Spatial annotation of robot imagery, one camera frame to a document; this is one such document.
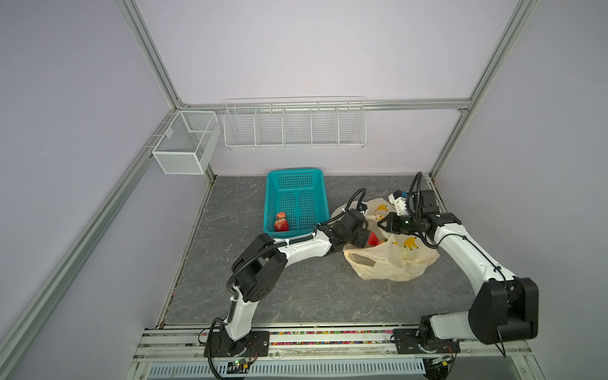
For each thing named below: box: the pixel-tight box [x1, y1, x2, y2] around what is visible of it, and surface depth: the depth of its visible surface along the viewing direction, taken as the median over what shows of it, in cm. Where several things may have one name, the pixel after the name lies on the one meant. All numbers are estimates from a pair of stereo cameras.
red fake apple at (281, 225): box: [273, 217, 289, 232], surface depth 100 cm
